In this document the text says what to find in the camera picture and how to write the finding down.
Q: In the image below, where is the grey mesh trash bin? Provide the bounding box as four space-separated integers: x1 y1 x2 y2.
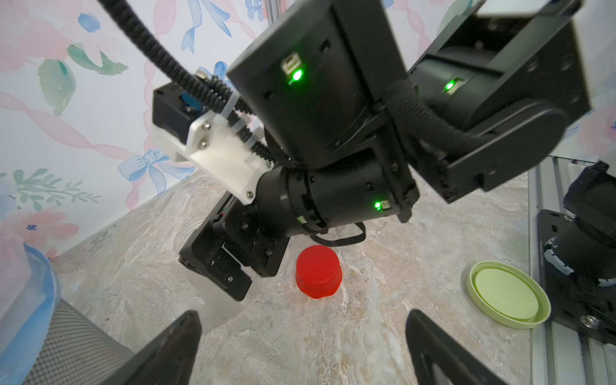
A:
24 300 134 384

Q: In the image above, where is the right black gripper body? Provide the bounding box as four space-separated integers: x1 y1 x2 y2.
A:
179 192 290 302

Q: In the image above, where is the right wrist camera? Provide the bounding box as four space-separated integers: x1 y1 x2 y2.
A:
152 83 273 205

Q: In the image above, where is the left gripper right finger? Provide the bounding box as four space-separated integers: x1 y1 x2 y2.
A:
405 309 505 384

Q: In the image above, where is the red lid peanut jar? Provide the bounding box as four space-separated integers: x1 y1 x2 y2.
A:
177 265 261 335

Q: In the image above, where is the red jar lid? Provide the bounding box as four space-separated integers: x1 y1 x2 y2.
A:
295 245 343 299

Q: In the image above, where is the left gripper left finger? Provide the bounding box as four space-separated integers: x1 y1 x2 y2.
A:
104 311 202 384

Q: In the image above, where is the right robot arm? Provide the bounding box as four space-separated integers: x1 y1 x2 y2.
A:
180 1 590 301

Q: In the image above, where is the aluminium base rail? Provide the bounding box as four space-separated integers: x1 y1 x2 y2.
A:
529 151 615 384

